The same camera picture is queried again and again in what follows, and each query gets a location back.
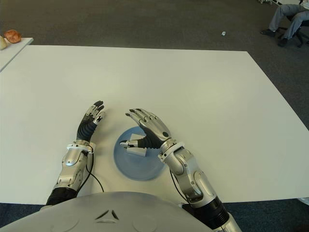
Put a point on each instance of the white plug charger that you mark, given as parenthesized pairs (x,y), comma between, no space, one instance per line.
(137,151)

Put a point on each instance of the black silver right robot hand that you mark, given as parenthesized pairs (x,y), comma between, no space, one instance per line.
(154,128)

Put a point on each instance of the seated person in jeans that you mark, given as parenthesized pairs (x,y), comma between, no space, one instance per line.
(277,14)

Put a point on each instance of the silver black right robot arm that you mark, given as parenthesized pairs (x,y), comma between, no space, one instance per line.
(193,178)

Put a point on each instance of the black office chair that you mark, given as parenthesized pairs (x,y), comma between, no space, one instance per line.
(298,37)

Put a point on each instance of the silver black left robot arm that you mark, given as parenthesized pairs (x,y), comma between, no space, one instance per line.
(72,164)

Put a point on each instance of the blue plastic plate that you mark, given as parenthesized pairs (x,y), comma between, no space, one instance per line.
(135,169)

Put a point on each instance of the red-brown bread roll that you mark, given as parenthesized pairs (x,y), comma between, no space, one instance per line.
(12,36)

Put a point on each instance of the grey robot torso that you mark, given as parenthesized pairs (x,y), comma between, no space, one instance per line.
(108,215)

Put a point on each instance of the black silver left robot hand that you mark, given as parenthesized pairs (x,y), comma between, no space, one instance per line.
(85,128)

